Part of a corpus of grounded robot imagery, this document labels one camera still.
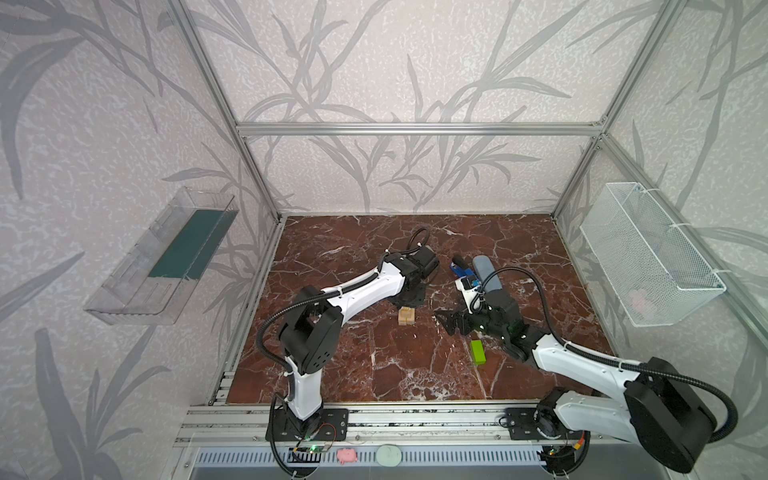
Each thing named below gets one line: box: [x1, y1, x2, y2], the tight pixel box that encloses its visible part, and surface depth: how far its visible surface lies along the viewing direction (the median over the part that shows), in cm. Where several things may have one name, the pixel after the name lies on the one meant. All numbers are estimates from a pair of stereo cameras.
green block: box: [470, 340, 486, 365], surface depth 86 cm
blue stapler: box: [450, 252, 479, 282], surface depth 104 cm
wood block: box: [398, 306, 416, 326], surface depth 92 cm
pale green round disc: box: [376, 444, 402, 467], surface depth 69 cm
